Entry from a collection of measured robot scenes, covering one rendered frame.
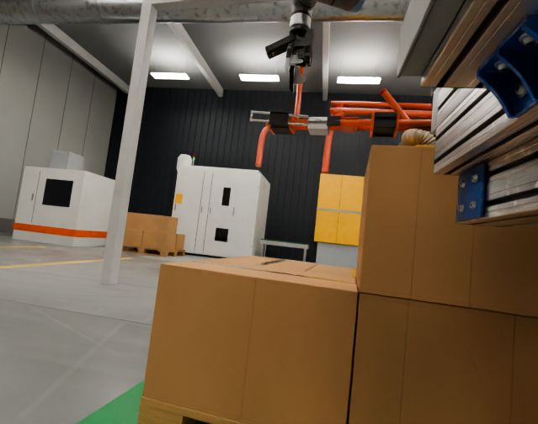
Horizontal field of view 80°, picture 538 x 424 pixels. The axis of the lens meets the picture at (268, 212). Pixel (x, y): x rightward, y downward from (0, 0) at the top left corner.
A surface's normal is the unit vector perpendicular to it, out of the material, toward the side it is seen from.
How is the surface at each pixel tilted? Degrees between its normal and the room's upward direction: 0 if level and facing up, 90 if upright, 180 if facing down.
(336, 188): 90
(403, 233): 90
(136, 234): 90
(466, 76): 180
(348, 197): 90
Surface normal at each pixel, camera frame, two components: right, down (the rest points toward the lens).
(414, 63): -0.11, 0.99
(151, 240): -0.17, -0.10
